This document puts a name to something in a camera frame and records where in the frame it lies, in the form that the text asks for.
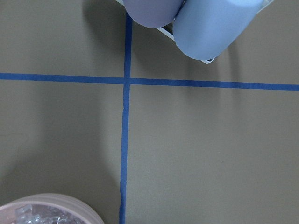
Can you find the purple cup on rack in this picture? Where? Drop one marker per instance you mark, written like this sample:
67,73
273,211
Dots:
153,13

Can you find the blue cup on rack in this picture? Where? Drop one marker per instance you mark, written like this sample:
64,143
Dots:
203,29

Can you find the clear plastic ice pieces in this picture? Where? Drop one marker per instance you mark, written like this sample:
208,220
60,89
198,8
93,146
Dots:
42,214

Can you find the white wire cup rack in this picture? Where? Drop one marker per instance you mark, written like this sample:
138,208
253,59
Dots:
168,29

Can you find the pink bowl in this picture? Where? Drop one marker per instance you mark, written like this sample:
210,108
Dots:
67,203

